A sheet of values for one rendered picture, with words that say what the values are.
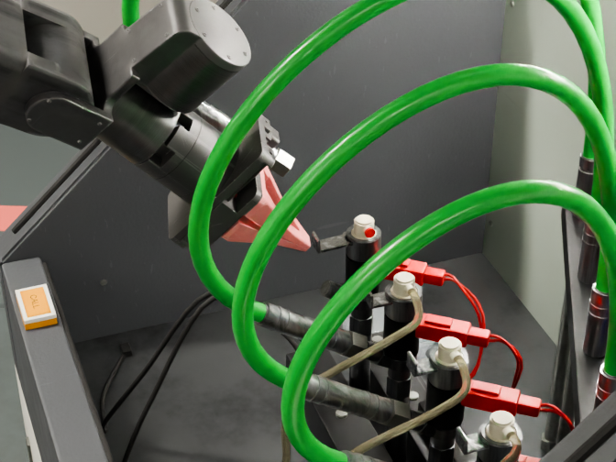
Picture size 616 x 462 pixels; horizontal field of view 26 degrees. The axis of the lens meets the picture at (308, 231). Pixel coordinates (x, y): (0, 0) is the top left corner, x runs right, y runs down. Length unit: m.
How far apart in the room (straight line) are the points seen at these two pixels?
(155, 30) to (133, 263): 0.52
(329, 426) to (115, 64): 0.36
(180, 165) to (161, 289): 0.47
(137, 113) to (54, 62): 0.08
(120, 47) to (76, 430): 0.37
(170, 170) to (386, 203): 0.53
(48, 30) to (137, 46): 0.06
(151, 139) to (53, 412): 0.32
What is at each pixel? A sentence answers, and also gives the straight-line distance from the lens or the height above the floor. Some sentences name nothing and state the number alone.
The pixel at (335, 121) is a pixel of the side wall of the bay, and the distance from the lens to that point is 1.38.
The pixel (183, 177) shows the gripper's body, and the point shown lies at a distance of 0.97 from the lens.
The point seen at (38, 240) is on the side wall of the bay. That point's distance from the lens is 1.35.
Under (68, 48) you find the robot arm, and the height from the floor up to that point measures 1.32.
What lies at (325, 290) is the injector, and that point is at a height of 1.08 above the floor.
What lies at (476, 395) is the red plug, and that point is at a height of 1.11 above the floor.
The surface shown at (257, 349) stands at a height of 1.18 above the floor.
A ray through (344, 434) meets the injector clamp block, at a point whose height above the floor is 0.98.
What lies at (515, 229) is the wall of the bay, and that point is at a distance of 1.46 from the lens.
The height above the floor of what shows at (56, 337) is 0.95.
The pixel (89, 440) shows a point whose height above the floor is 0.95.
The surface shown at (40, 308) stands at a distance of 1.27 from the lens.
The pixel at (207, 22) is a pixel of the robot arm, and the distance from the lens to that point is 0.92.
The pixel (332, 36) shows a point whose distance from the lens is 0.85.
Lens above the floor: 1.74
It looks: 35 degrees down
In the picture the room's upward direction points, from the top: straight up
